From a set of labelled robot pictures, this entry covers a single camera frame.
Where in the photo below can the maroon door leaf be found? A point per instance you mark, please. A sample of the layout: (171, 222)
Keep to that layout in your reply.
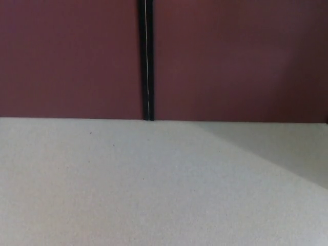
(230, 59)
(69, 59)

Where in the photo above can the black door edge strip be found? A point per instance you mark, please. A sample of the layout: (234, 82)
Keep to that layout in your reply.
(143, 59)

